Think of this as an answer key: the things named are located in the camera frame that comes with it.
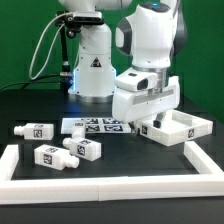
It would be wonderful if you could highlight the white U-shaped fence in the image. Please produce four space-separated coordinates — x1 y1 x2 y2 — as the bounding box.
0 141 224 205

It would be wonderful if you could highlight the grey cable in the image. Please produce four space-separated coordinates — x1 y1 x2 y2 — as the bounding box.
28 15 67 81

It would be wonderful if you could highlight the black camera on stand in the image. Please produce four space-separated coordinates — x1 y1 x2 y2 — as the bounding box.
55 11 104 91

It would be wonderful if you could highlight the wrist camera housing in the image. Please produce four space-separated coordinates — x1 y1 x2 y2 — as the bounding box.
115 70 158 92

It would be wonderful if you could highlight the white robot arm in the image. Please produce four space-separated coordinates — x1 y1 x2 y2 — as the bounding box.
58 0 186 128

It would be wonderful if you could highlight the white marker sheet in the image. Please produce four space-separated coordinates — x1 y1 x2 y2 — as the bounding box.
61 117 131 134

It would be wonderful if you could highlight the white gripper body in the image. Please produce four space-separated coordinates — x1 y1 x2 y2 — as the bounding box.
112 76 180 123

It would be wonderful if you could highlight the black cable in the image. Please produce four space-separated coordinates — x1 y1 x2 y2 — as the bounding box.
0 74 71 93

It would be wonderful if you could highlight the white square tabletop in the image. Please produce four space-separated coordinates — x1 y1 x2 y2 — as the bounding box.
139 110 213 146

